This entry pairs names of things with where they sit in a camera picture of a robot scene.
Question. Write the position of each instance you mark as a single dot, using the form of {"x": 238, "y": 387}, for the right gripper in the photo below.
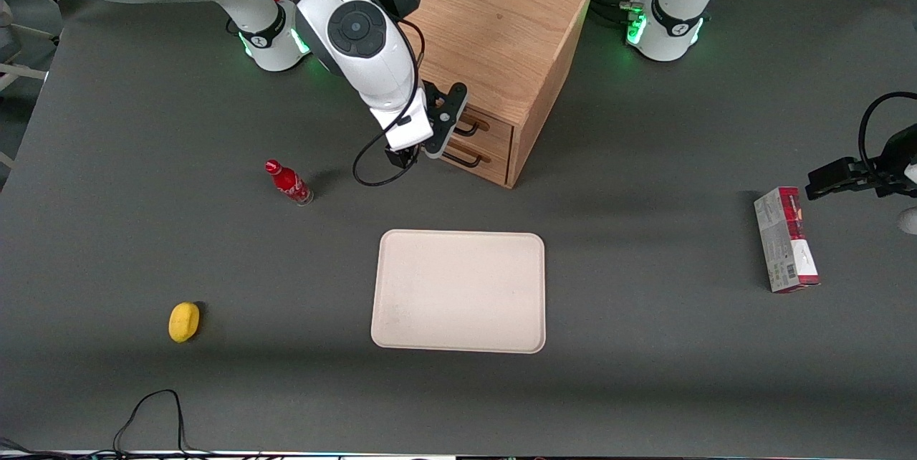
{"x": 400, "y": 157}

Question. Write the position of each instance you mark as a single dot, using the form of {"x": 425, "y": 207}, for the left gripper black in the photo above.
{"x": 882, "y": 175}

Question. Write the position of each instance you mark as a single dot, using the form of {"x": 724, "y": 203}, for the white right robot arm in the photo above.
{"x": 380, "y": 80}

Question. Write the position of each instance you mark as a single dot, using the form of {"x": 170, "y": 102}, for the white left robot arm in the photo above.
{"x": 670, "y": 23}

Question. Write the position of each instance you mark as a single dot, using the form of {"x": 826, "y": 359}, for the wooden drawer cabinet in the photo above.
{"x": 494, "y": 23}

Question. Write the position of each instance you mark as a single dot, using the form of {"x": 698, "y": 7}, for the grey and red carton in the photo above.
{"x": 786, "y": 241}

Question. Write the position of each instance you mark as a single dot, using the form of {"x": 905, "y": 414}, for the red cola bottle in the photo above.
{"x": 290, "y": 184}

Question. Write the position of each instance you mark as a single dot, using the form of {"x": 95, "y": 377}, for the white rectangular tray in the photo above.
{"x": 458, "y": 291}

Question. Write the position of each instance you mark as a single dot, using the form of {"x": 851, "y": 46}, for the yellow lemon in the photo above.
{"x": 183, "y": 322}

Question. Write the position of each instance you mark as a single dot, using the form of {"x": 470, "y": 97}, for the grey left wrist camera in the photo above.
{"x": 910, "y": 221}

